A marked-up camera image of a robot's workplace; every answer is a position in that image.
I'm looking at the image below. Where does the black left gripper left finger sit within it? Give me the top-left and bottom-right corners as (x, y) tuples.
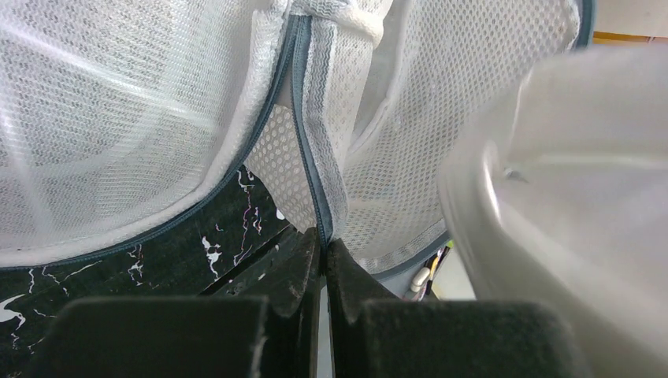
(26, 229), (321, 377)

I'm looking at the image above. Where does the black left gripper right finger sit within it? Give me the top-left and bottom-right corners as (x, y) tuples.
(325, 240), (590, 377)

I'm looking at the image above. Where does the white mesh laundry bag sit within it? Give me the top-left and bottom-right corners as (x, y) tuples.
(1, 1), (594, 274)

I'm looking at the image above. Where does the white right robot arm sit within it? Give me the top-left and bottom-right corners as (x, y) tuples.
(438, 43), (667, 377)

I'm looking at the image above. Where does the white and orange toy washer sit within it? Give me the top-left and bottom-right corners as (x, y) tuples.
(592, 0), (667, 45)

